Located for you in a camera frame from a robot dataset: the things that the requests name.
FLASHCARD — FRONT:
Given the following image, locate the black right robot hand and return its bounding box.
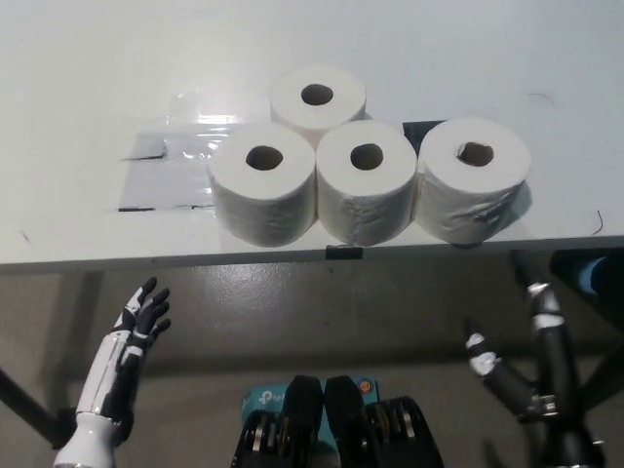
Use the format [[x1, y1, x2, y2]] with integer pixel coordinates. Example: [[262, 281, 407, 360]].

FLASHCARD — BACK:
[[462, 280, 605, 468]]

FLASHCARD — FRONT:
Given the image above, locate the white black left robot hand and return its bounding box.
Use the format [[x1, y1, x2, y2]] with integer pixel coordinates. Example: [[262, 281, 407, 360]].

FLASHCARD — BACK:
[[52, 276, 173, 468]]

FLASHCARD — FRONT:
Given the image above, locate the white toilet paper roll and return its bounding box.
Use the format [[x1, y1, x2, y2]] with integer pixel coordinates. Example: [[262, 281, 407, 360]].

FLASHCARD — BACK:
[[415, 116, 532, 244], [207, 121, 317, 249], [269, 65, 367, 142], [315, 121, 419, 247]]

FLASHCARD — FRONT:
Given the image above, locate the black left robot body block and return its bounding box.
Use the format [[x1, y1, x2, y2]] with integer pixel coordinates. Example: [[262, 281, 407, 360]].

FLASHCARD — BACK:
[[228, 372, 327, 468]]

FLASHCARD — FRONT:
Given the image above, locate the blue round object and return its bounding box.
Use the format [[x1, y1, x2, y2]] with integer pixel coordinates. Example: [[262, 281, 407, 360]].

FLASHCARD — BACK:
[[582, 257, 608, 296]]

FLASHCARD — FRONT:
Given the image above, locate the teal router box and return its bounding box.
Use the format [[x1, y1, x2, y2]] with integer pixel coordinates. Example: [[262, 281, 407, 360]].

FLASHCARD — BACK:
[[241, 373, 379, 454]]

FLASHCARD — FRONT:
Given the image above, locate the clear plastic sheet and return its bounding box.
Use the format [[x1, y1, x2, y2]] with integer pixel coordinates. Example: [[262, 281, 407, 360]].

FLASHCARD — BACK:
[[116, 129, 230, 212]]

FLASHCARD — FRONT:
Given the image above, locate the black tape patch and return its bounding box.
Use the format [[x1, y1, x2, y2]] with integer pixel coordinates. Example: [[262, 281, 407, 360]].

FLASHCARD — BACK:
[[402, 119, 449, 143]]

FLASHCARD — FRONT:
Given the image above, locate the clear plastic tape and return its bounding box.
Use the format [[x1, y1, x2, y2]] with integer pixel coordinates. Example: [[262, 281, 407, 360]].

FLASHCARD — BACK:
[[165, 87, 235, 129]]

